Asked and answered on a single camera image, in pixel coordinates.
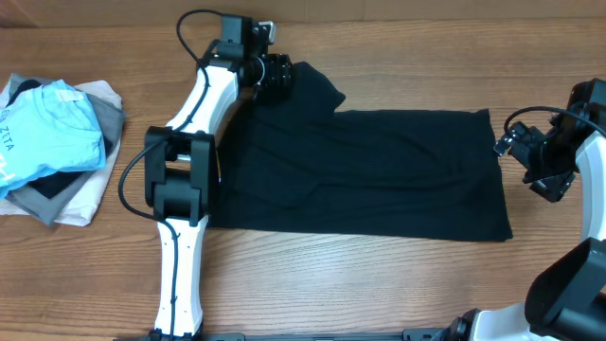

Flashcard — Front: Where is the black t-shirt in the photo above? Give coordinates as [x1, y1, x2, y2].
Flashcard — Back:
[211, 63, 512, 242]

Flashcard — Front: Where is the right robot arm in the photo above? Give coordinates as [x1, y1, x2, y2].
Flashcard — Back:
[432, 79, 605, 341]

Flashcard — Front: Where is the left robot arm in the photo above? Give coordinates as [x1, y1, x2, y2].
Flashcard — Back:
[144, 13, 293, 340]

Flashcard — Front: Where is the grey folded t-shirt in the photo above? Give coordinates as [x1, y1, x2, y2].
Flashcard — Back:
[4, 73, 126, 227]

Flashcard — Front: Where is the light blue folded t-shirt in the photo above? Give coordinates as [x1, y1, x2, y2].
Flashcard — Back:
[0, 79, 107, 199]

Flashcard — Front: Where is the white folded t-shirt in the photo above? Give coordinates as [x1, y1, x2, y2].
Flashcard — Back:
[0, 80, 123, 228]

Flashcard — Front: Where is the black folded shirt in pile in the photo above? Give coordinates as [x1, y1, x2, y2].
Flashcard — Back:
[7, 79, 115, 200]

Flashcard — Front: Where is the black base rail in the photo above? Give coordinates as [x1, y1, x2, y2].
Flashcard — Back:
[113, 327, 455, 341]

